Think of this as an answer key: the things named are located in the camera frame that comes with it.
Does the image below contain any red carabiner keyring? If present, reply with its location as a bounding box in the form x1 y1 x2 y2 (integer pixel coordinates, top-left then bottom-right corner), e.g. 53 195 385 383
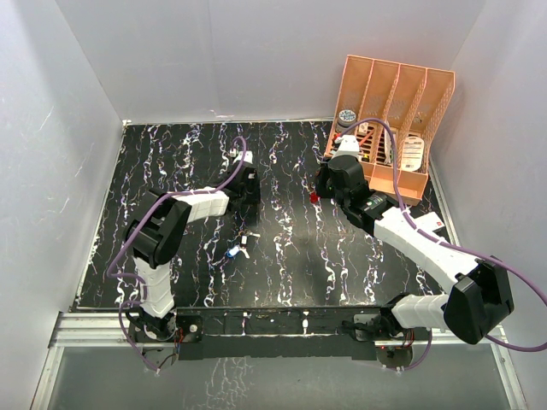
309 192 321 203

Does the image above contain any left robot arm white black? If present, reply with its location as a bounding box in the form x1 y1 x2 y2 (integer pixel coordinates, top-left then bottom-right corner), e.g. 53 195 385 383
126 160 261 341

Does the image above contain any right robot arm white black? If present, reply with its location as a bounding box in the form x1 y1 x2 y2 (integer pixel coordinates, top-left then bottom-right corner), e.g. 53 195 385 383
315 155 515 344

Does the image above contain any round patterned tin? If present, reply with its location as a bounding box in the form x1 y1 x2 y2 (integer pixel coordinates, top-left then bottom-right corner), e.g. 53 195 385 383
335 109 357 133

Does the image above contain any key with blue tag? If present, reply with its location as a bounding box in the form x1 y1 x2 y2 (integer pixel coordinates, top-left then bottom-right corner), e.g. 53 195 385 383
226 244 250 259

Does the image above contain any white packaged card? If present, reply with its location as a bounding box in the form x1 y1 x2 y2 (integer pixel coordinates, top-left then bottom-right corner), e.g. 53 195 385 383
401 136 425 172

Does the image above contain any peach desk organizer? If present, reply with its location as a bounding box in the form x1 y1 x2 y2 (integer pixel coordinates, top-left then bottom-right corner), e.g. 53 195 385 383
324 55 456 205

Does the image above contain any white red-dot box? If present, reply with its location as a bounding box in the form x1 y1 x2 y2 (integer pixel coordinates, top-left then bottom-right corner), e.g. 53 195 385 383
415 212 445 232

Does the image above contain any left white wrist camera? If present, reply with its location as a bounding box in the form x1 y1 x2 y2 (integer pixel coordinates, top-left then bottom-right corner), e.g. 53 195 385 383
229 149 254 166

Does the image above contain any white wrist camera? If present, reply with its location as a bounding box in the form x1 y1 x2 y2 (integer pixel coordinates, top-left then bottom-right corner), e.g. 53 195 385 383
229 149 254 166
332 135 360 158

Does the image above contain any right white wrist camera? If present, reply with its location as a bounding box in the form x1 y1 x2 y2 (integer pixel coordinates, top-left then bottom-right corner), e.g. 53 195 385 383
332 135 360 158

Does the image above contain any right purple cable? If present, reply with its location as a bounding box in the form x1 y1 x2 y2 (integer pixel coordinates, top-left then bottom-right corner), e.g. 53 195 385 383
341 117 547 371

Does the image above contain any purple cable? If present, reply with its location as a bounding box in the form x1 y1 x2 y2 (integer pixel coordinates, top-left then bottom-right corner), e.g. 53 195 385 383
341 117 547 371
106 136 248 371

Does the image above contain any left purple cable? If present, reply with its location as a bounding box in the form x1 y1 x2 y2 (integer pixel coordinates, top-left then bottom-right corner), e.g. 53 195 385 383
106 136 248 371

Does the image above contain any aluminium front rail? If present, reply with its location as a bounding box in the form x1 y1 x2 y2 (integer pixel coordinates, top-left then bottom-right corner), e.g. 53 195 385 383
32 308 527 409

